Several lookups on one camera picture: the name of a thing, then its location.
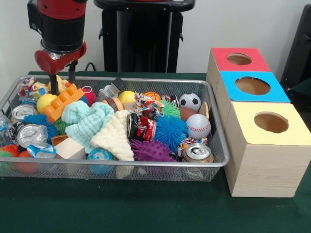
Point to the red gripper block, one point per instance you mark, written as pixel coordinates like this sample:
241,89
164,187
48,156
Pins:
58,64

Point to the yellow plush toy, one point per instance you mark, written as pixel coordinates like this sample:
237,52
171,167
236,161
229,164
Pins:
62,84

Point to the orange toy building brick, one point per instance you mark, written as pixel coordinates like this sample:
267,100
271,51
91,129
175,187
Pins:
60,103

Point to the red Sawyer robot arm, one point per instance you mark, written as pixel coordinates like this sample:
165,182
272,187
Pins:
60,26

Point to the silver mesh bin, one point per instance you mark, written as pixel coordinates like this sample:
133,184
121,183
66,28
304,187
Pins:
158,174

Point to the wooden box with three holes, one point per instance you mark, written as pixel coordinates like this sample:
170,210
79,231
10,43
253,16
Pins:
264,165

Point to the yellow ball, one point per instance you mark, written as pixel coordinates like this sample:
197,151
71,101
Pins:
45,102

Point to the mint knit cloth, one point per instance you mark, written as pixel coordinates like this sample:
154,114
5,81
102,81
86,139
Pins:
85,121

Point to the cream knit cloth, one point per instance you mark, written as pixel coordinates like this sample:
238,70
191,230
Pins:
114,138

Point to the purple spiky ball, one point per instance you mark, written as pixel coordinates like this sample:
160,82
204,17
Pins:
150,150

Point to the blue spiky ball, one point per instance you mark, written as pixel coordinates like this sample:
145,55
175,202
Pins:
170,131

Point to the small soccer ball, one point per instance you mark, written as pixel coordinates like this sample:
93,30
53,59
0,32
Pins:
190,102

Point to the white baseball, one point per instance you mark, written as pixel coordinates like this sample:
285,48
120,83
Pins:
198,126

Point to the silver drink can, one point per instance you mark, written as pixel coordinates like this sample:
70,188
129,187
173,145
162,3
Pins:
198,151

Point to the large dark green tablecloth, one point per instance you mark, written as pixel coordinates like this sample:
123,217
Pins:
145,208

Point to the black stand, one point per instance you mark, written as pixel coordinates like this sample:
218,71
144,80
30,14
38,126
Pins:
298,48

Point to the small dark green tablecloth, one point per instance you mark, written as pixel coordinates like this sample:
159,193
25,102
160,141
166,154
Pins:
303,88

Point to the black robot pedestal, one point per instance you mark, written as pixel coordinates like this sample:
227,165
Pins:
143,36

